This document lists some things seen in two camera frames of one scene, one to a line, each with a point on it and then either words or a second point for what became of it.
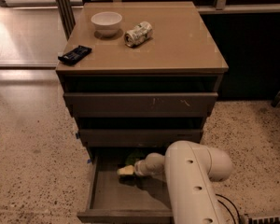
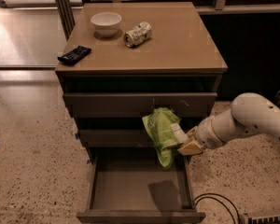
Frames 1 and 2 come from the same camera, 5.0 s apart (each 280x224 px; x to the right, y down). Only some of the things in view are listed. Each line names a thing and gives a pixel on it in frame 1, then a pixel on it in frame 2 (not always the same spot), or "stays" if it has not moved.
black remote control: x=76 y=55 stays
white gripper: x=140 y=168 to x=204 y=133
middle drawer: x=137 y=138 stays
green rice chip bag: x=134 y=157 to x=158 y=123
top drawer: x=144 y=105 stays
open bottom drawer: x=124 y=199 stays
